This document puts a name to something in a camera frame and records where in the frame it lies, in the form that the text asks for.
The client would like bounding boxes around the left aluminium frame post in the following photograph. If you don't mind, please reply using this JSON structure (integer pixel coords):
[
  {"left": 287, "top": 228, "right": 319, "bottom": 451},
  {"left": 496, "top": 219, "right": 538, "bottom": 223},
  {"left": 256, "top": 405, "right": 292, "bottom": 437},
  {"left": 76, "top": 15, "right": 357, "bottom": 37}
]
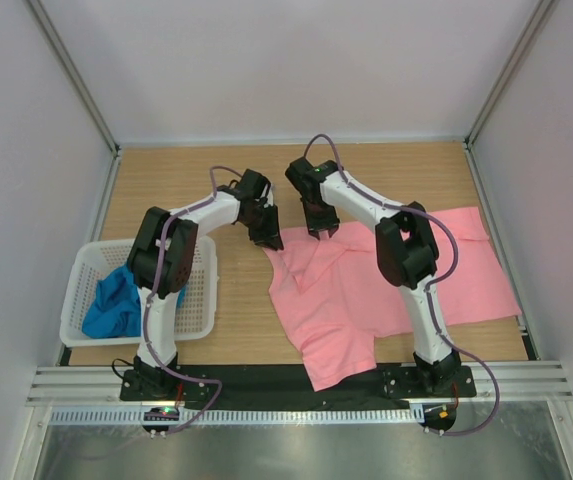
[{"left": 24, "top": 0, "right": 120, "bottom": 156}]

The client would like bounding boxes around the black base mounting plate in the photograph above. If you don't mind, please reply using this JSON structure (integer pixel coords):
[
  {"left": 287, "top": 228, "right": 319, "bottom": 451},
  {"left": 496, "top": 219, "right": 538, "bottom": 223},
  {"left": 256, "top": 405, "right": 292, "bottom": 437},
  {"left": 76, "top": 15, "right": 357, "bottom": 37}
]
[{"left": 119, "top": 363, "right": 477, "bottom": 412}]

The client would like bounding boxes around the white perforated plastic basket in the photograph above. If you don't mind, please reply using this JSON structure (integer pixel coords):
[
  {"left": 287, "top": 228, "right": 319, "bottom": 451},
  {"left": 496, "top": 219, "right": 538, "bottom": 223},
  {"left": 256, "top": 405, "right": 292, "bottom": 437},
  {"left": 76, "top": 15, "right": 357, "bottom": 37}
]
[{"left": 59, "top": 236, "right": 219, "bottom": 348}]

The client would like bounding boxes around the pink t shirt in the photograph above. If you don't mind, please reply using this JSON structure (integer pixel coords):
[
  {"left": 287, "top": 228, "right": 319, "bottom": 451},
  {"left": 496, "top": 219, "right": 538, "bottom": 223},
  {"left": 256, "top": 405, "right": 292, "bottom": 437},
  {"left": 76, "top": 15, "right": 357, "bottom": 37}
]
[{"left": 265, "top": 207, "right": 521, "bottom": 391}]

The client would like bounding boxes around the aluminium front rail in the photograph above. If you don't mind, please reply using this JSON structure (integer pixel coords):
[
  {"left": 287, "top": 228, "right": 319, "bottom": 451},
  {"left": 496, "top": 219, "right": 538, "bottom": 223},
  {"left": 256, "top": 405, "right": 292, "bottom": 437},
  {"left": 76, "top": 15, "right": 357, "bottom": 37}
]
[{"left": 26, "top": 361, "right": 573, "bottom": 406}]

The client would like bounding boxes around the aluminium frame post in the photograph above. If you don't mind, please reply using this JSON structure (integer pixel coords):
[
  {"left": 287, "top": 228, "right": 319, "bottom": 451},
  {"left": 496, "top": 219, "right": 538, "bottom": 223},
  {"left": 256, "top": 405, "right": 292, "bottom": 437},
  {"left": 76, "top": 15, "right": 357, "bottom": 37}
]
[
  {"left": 24, "top": 0, "right": 120, "bottom": 156},
  {"left": 464, "top": 0, "right": 559, "bottom": 151}
]

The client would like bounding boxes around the blue t shirt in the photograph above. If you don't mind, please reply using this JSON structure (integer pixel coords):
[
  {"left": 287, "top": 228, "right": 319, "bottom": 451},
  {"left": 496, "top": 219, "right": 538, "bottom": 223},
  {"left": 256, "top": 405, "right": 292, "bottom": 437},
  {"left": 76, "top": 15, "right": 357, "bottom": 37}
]
[{"left": 81, "top": 264, "right": 187, "bottom": 340}]

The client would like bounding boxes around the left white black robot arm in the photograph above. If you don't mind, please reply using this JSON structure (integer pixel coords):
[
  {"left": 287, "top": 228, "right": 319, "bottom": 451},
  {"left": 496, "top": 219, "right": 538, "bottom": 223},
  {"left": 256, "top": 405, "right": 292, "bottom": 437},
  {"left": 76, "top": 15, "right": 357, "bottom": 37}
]
[{"left": 120, "top": 169, "right": 283, "bottom": 400}]

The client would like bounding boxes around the white slotted cable duct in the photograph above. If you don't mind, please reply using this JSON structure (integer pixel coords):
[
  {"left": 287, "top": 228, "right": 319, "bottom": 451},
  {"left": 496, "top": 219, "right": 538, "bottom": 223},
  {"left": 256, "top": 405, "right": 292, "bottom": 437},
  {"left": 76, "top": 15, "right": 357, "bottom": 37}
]
[{"left": 50, "top": 405, "right": 424, "bottom": 427}]

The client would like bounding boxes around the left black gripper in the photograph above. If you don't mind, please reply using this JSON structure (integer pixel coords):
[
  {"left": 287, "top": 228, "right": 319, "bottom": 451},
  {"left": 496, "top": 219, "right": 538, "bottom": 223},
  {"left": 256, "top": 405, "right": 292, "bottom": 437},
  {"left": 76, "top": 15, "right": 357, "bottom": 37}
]
[{"left": 241, "top": 203, "right": 284, "bottom": 251}]

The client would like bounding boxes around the right aluminium frame post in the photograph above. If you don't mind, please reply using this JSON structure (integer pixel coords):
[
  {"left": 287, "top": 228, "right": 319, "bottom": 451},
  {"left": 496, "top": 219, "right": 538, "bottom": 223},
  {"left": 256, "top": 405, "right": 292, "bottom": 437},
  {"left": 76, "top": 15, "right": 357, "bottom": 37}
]
[{"left": 464, "top": 0, "right": 559, "bottom": 151}]

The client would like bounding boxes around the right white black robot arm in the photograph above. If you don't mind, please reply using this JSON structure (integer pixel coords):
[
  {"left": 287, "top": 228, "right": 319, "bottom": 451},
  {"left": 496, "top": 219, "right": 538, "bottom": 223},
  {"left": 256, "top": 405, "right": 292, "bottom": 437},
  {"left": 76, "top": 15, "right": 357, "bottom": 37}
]
[{"left": 285, "top": 157, "right": 461, "bottom": 396}]

